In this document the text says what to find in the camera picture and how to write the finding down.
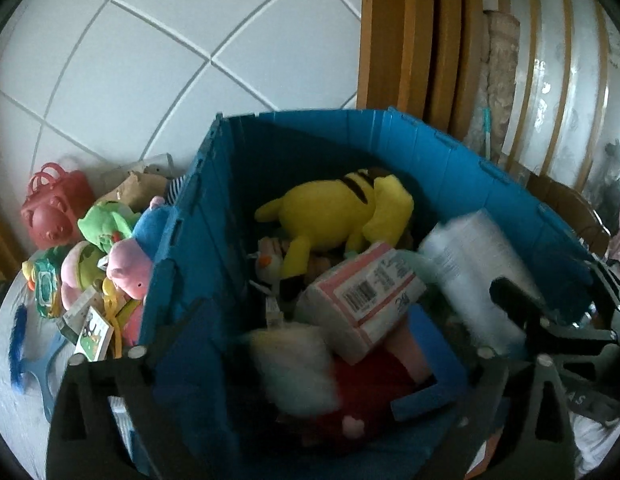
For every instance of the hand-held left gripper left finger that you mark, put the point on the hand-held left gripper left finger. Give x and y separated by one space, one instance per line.
190 350

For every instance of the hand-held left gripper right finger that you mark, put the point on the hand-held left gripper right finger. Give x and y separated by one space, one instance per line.
439 355

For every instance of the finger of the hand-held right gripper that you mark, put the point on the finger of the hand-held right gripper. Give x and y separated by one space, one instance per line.
612 295
514 300

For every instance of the white paper roll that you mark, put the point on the white paper roll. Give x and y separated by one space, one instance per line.
469 260

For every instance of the pink pig plush orange dress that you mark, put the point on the pink pig plush orange dress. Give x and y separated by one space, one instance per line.
135 322

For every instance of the white fluffy plush toy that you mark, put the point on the white fluffy plush toy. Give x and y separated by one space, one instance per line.
290 365

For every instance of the yellow plush toy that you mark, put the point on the yellow plush toy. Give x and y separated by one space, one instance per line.
330 205

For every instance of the blue plastic crate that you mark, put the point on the blue plastic crate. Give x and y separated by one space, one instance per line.
300 160

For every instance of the red pink plush toy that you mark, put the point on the red pink plush toy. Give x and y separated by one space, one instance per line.
374 390

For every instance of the yellow rubber figure toy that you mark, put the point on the yellow rubber figure toy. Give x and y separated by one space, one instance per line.
114 310

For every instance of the wooden chair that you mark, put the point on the wooden chair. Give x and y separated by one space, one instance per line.
579 210

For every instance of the green orange toy box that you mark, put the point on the green orange toy box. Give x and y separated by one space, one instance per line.
95 332

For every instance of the pink white tissue pack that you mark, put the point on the pink white tissue pack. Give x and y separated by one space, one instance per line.
360 300

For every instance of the pink pig plush blue shirt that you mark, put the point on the pink pig plush blue shirt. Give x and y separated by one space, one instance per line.
127 270

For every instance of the small white plush toy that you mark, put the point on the small white plush toy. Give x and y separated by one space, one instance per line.
270 262

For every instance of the white green leaflet box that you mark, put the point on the white green leaflet box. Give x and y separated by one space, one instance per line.
77 310

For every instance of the green pink plush toy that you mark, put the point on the green pink plush toy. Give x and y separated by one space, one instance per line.
75 270

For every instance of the light blue plastic tool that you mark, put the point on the light blue plastic tool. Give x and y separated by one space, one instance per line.
42 375

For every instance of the striped plush toy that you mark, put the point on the striped plush toy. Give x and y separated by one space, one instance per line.
175 190

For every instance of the green yellow toy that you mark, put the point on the green yellow toy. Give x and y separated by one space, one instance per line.
42 285

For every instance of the brown plush toy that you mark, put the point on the brown plush toy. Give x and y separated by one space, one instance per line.
135 190

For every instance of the blue feather toy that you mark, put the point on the blue feather toy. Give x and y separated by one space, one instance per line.
17 345

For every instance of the red bear-shaped bag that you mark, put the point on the red bear-shaped bag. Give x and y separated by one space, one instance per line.
55 210

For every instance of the rolled patterned carpet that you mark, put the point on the rolled patterned carpet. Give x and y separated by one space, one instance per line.
499 70

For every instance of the wooden slatted glass door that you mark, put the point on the wooden slatted glass door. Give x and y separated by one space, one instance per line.
564 60

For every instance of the wooden frame post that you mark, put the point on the wooden frame post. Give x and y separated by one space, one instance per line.
414 35

